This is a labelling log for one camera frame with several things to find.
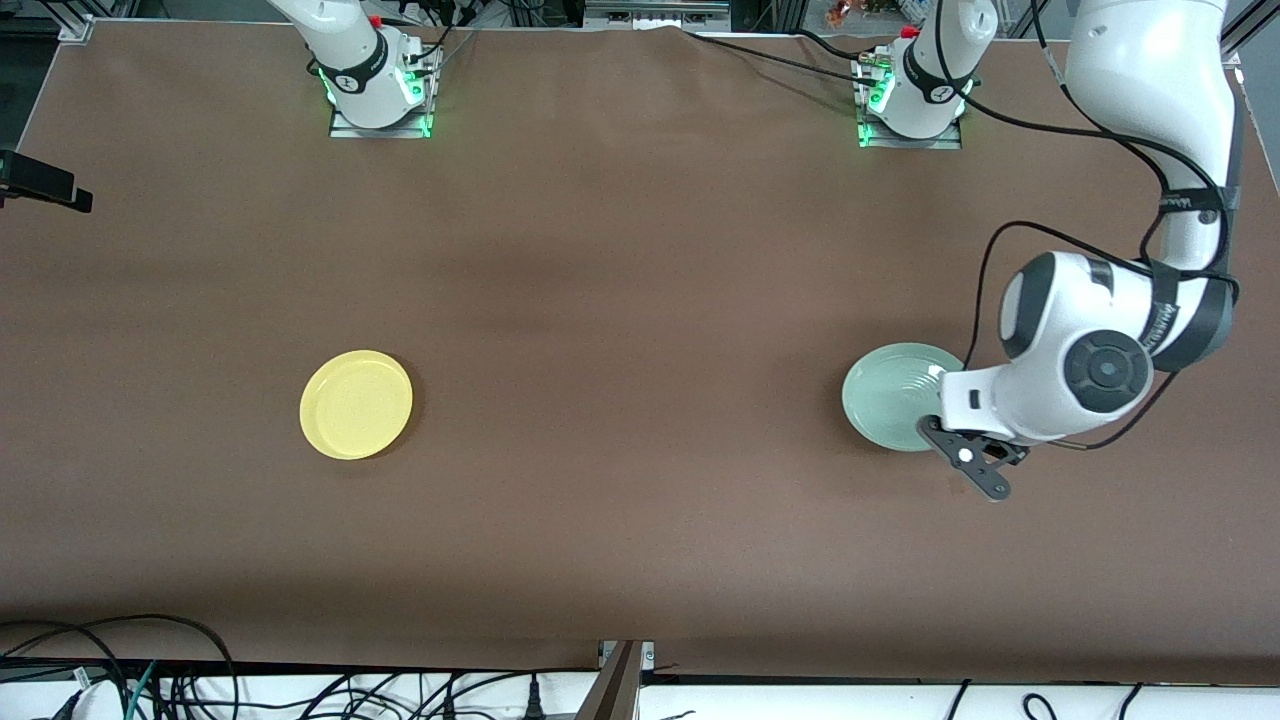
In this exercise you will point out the black power plug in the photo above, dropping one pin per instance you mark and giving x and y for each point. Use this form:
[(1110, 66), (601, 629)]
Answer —
[(535, 705)]

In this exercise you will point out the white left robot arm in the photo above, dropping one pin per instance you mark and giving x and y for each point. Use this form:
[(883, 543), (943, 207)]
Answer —
[(1150, 80)]

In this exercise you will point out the yellow round plate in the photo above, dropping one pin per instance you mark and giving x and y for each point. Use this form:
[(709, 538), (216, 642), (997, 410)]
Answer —
[(356, 405)]

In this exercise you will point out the pale green round plate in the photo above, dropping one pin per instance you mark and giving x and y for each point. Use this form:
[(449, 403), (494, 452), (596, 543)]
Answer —
[(890, 395)]

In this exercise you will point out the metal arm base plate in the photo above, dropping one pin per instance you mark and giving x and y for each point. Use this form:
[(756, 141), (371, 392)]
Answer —
[(400, 131), (940, 144)]

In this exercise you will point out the metal corner bracket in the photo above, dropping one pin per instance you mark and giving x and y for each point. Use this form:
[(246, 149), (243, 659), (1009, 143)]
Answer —
[(78, 30)]

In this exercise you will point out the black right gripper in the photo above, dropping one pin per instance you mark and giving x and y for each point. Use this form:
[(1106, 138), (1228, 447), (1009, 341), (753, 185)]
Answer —
[(39, 177)]

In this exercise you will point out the grey metal box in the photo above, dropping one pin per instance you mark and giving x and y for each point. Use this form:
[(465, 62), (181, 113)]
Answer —
[(655, 12)]

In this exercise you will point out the aluminium frame profile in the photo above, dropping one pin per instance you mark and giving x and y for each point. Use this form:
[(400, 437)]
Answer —
[(620, 685)]

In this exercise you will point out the orange object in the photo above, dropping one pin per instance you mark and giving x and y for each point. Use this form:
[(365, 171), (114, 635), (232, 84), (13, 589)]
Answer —
[(840, 12)]

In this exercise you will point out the brown table cover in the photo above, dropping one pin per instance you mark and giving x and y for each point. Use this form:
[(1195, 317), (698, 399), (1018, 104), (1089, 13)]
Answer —
[(640, 250)]

